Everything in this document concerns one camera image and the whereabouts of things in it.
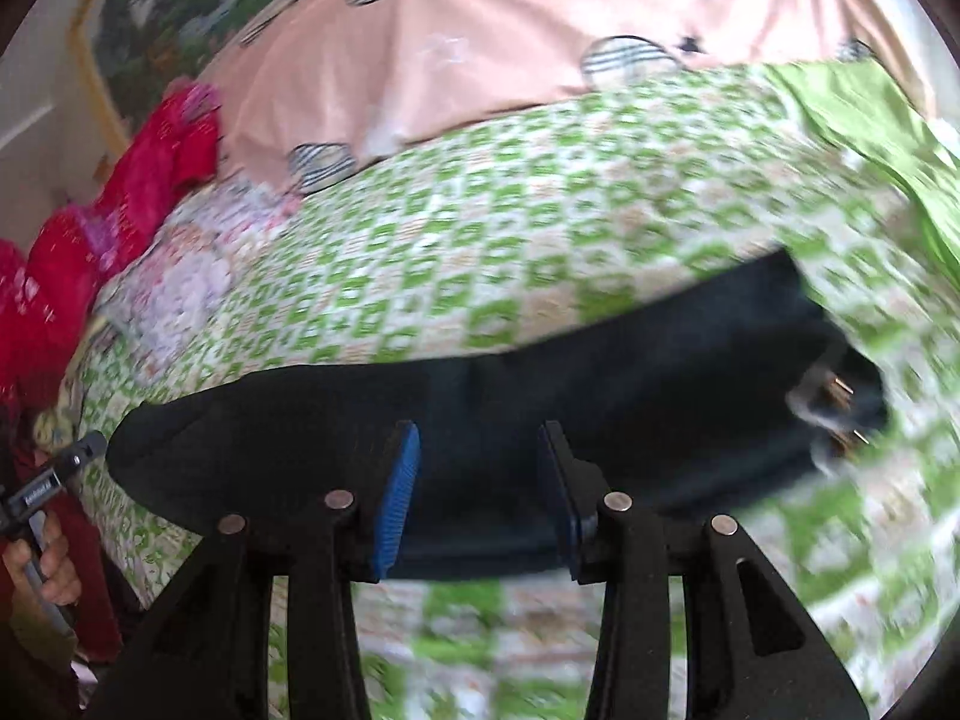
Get person's left hand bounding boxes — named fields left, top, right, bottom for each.
left=2, top=510, right=82, bottom=642

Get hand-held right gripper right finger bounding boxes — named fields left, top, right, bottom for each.
left=537, top=420, right=871, bottom=720

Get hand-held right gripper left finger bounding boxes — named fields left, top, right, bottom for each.
left=84, top=421, right=422, bottom=720

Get red patterned cloth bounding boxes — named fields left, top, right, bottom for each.
left=0, top=82, right=224, bottom=410

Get floral wall poster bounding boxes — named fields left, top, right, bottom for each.
left=71, top=0, right=361, bottom=158

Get pastel patchwork pillow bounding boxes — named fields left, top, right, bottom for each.
left=94, top=169, right=305, bottom=376

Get pink striped-circle blanket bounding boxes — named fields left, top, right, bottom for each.
left=196, top=0, right=937, bottom=196

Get plain green cloth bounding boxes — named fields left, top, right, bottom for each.
left=765, top=60, right=960, bottom=278

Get green checkered bedsheet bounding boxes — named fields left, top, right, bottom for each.
left=69, top=64, right=960, bottom=720

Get dark navy pants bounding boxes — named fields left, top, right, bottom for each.
left=106, top=247, right=893, bottom=582

